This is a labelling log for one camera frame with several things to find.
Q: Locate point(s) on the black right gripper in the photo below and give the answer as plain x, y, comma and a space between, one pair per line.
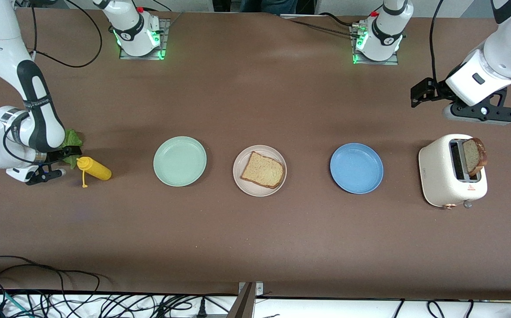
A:
62, 153

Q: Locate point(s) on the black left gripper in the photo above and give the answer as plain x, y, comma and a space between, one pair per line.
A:
436, 91

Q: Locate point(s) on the green lettuce leaf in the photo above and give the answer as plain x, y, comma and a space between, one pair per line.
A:
72, 138

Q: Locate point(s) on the yellow squeeze bottle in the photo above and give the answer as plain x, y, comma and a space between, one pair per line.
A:
98, 170

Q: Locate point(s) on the brown bread slice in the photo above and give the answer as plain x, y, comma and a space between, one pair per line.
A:
262, 171
474, 157

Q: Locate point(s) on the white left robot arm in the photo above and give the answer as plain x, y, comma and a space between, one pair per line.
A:
503, 57

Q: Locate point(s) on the mint green plate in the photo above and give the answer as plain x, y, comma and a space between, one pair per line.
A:
179, 161

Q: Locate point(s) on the blue plate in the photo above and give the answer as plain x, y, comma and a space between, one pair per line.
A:
356, 168

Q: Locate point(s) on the beige plate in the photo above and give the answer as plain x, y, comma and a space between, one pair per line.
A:
255, 191

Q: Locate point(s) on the white toaster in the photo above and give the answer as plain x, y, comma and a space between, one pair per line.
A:
434, 172

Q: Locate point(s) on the black power plug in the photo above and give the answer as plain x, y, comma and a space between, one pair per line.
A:
201, 311

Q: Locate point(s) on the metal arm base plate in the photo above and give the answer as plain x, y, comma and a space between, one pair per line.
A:
165, 31
391, 61

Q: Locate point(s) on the aluminium frame bracket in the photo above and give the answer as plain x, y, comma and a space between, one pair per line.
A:
243, 307

